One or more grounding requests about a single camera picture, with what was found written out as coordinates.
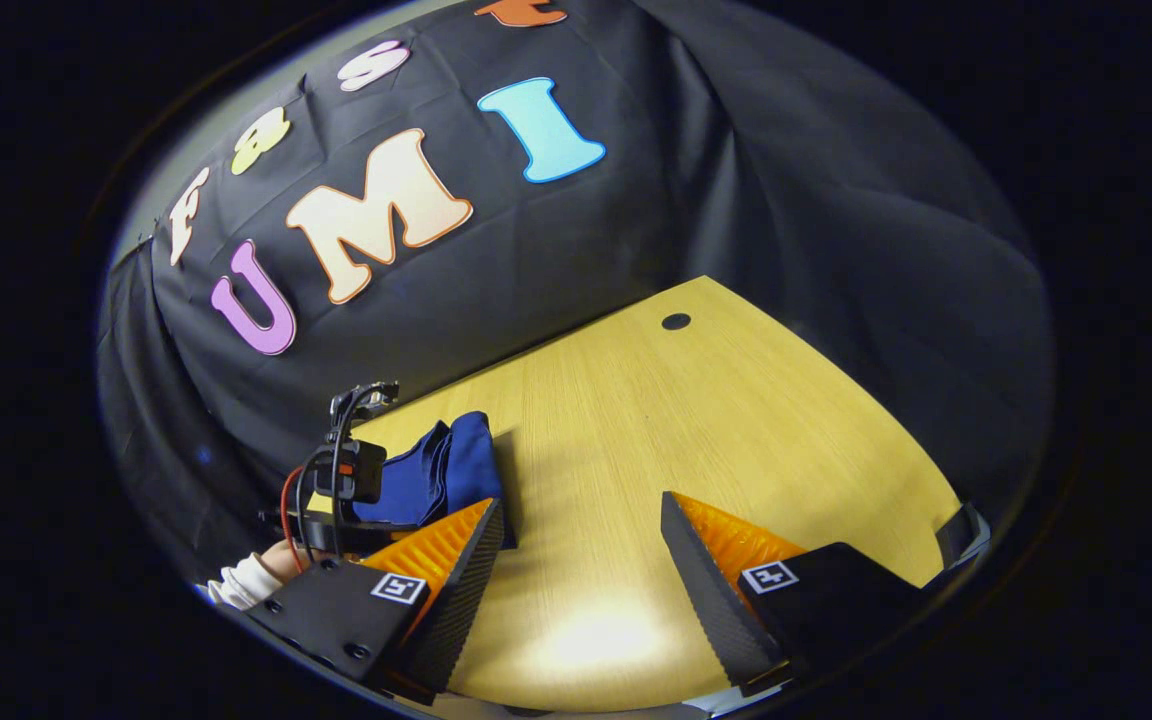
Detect blue jeans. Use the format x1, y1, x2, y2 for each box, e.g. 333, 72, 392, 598
349, 410, 505, 531

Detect black backdrop cloth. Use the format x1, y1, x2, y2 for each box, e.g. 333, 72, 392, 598
96, 0, 1057, 601

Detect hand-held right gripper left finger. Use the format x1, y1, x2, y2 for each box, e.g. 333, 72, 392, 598
246, 497, 507, 706

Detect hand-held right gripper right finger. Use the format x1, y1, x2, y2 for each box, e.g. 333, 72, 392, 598
660, 490, 927, 698

